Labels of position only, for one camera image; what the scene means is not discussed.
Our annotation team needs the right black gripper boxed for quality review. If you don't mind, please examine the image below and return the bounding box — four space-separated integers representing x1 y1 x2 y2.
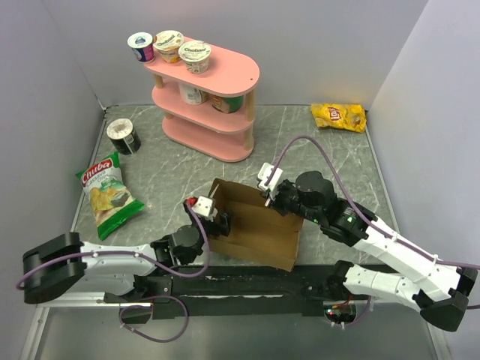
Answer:
260 178 323 224

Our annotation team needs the brown cardboard box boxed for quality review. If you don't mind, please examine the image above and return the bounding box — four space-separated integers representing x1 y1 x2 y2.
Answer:
210 178 304 272

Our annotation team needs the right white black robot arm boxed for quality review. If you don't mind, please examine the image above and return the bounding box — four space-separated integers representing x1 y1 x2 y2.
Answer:
257 163 478 332

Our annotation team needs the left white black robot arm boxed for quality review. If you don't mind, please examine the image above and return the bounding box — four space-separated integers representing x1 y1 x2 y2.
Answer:
16 211 231 305

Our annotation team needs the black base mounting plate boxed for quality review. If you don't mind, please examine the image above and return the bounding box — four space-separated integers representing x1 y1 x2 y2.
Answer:
103 265 353 320

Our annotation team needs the green can on middle shelf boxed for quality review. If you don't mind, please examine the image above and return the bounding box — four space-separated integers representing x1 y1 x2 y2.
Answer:
210 94 245 114

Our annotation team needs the green Chuba chips bag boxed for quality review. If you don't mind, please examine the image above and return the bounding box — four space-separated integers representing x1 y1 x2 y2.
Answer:
76 151 146 241

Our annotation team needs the pink three-tier shelf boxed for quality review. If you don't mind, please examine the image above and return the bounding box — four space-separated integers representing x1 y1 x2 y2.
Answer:
144 45 260 163

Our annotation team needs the yellow Lays chips bag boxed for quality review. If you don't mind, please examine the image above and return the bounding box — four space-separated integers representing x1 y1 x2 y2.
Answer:
310 103 367 133

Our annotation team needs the black can with white lid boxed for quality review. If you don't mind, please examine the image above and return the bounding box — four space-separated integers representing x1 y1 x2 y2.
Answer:
106 118 141 155

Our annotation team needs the white cup on middle shelf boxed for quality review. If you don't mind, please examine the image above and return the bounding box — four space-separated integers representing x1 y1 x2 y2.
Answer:
178 83 209 105

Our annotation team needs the white Chobani yogurt cup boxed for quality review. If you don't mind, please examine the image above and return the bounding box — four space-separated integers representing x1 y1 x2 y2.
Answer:
178 40 212 74

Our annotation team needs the orange Chobani yogurt cup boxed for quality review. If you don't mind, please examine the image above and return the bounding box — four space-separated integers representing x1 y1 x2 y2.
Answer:
153 30 185 64

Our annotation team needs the blue white yogurt cup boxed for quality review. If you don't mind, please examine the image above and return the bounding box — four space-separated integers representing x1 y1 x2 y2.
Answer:
127 31 155 63

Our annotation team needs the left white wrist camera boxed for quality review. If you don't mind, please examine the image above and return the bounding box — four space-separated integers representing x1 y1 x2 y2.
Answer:
187 196 218 221

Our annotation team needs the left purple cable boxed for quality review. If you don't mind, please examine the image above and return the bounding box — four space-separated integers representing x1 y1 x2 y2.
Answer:
15 204 211 290

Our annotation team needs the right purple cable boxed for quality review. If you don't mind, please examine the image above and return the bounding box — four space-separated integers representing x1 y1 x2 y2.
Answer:
268 134 480 311

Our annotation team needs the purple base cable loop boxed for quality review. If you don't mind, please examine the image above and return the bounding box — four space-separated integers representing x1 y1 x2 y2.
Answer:
118 292 189 343

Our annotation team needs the aluminium frame rail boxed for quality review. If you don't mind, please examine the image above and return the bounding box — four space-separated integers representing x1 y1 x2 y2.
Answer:
20 295 125 360

